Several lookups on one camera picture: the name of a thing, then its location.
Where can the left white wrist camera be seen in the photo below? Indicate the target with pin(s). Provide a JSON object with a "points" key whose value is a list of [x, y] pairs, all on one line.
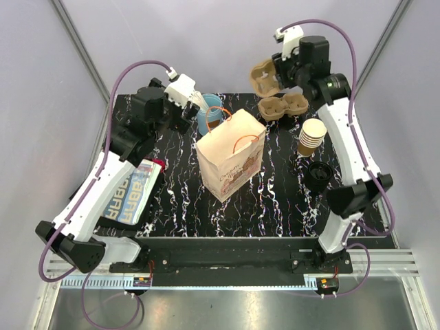
{"points": [[180, 89]]}

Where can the pulp cup carrier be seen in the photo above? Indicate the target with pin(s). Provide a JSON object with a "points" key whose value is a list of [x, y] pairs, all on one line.
{"points": [[290, 104], [264, 79]]}

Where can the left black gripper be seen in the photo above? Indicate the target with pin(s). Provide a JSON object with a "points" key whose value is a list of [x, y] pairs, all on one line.
{"points": [[181, 124]]}

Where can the printed kraft paper bag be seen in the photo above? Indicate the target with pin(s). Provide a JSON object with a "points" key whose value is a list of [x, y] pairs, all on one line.
{"points": [[231, 153]]}

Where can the stacked black cup lids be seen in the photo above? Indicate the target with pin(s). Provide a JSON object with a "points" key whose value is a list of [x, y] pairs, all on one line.
{"points": [[318, 176]]}

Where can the stacked paper coffee cups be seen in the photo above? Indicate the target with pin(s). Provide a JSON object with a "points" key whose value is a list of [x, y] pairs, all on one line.
{"points": [[311, 135]]}

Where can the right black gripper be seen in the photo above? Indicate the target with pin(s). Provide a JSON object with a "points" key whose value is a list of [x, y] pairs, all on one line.
{"points": [[280, 65]]}

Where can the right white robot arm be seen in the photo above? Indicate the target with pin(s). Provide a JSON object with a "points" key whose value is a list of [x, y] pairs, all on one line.
{"points": [[304, 62]]}

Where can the red fabric item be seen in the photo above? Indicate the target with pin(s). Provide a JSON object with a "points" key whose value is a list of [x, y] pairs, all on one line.
{"points": [[161, 163]]}

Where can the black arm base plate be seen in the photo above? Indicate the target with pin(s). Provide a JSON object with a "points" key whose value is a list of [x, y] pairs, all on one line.
{"points": [[297, 255]]}

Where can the blue cylindrical stirrer holder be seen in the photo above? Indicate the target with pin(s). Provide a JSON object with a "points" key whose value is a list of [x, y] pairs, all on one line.
{"points": [[214, 117]]}

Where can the black marble pattern mat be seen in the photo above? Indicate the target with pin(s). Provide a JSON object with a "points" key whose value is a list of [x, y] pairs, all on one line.
{"points": [[273, 203]]}

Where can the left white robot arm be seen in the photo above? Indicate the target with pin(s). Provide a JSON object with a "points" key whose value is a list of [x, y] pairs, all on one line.
{"points": [[147, 113]]}

